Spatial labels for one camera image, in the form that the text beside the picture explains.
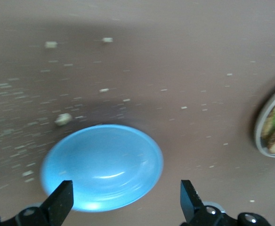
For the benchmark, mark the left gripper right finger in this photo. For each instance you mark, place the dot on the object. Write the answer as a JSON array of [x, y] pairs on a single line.
[[189, 202]]

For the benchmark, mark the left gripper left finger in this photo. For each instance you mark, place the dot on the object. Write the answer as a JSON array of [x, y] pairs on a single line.
[[59, 202]]

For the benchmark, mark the blue plate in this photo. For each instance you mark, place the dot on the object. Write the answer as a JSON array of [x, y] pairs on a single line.
[[99, 160]]

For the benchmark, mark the beige plate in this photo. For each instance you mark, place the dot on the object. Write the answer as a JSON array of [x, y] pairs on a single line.
[[260, 131]]

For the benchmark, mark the large bread crumb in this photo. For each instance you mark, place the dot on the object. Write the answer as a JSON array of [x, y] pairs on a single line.
[[63, 119]]

